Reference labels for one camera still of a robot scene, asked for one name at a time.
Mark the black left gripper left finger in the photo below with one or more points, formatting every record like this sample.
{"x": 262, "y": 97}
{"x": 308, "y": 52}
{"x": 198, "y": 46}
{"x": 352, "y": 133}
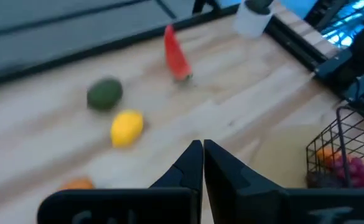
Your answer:
{"x": 169, "y": 193}

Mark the dark green avocado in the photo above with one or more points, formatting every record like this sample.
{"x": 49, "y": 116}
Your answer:
{"x": 104, "y": 94}

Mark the green plant in white pot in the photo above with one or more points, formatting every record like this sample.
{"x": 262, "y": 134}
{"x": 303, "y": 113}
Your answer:
{"x": 251, "y": 20}

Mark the purple grape bunch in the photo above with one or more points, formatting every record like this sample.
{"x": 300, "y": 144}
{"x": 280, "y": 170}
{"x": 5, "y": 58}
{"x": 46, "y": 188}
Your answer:
{"x": 360, "y": 172}

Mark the orange fruit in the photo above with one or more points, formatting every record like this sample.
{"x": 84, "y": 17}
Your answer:
{"x": 77, "y": 184}

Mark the red watermelon slice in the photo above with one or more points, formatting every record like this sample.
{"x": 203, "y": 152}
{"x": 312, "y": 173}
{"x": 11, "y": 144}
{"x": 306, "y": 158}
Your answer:
{"x": 176, "y": 56}

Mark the yellow lemon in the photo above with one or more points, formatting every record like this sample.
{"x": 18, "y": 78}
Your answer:
{"x": 126, "y": 128}

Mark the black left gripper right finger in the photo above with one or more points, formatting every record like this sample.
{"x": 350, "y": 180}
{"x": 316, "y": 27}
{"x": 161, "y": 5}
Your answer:
{"x": 247, "y": 199}

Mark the orange carrot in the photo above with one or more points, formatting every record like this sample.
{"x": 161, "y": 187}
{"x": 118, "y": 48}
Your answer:
{"x": 324, "y": 155}

